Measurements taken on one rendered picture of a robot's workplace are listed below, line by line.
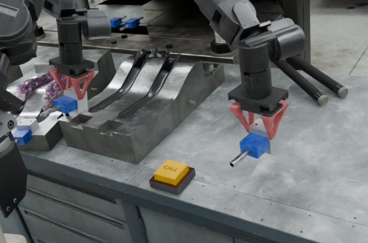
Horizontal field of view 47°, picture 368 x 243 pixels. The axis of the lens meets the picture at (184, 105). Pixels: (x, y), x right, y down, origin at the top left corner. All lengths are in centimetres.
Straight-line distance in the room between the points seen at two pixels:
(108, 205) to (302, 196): 60
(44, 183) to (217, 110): 62
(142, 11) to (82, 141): 88
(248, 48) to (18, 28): 38
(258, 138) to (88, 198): 66
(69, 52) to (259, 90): 50
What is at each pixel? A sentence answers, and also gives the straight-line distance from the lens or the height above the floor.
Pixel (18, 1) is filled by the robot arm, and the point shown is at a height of 129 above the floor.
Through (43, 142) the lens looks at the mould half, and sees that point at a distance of 128.
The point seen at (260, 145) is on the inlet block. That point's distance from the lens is 85.
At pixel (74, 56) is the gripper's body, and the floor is 108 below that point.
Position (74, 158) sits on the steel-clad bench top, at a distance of 121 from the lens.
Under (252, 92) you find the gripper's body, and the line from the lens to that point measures 80.
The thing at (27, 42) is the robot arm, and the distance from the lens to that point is 74.
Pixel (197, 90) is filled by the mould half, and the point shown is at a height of 85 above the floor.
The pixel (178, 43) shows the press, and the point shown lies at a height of 79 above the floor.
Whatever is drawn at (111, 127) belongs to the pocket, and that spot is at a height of 87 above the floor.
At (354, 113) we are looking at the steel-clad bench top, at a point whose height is 80.
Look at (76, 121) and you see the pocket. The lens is 123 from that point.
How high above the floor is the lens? 143
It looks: 28 degrees down
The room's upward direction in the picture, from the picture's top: 10 degrees counter-clockwise
